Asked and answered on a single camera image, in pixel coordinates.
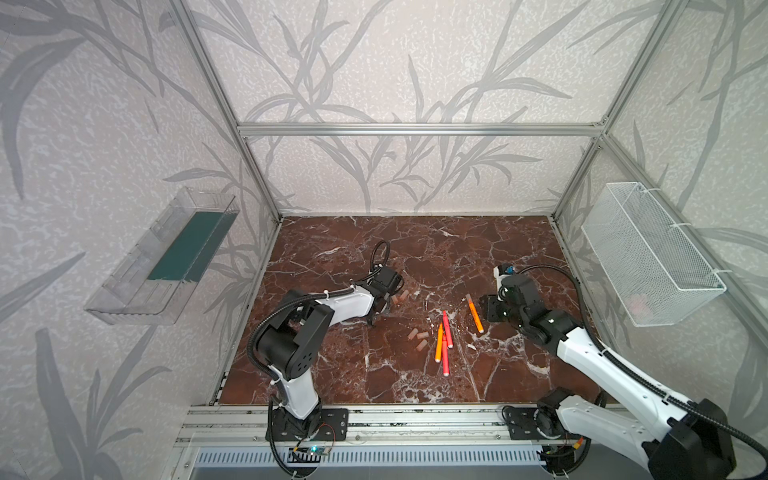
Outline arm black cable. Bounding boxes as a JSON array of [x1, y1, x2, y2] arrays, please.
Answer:
[[506, 263, 768, 475], [247, 239, 392, 478]]

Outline yellow-orange highlighter pen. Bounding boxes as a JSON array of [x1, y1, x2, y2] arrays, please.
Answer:
[[434, 323, 444, 363]]

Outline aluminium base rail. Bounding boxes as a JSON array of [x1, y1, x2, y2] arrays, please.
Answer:
[[161, 404, 553, 479]]

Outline clear plastic wall tray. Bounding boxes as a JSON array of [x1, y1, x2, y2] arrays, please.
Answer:
[[84, 187, 240, 326]]

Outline aluminium cage frame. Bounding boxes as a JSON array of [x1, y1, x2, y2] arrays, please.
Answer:
[[184, 1, 767, 428]]

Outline pink highlighter pen upper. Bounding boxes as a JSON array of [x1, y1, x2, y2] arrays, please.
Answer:
[[442, 311, 454, 349]]

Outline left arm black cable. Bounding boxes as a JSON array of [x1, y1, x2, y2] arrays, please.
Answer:
[[247, 239, 392, 478]]

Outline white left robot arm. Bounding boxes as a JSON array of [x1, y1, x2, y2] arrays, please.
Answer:
[[246, 265, 404, 421]]

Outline pink highlighter pen lower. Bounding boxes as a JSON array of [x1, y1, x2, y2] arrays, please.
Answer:
[[441, 339, 450, 377]]

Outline white wire mesh basket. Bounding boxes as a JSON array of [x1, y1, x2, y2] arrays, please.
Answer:
[[582, 182, 727, 328]]

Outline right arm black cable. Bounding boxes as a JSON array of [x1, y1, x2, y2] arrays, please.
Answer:
[[506, 263, 768, 475]]

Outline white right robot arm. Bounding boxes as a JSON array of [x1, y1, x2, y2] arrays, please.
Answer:
[[485, 264, 737, 479]]

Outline pink highlighter pen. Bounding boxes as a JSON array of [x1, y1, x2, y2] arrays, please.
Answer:
[[441, 339, 450, 377], [442, 311, 454, 349]]

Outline orange highlighter pen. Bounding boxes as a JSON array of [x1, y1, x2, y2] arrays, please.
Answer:
[[465, 293, 485, 334]]

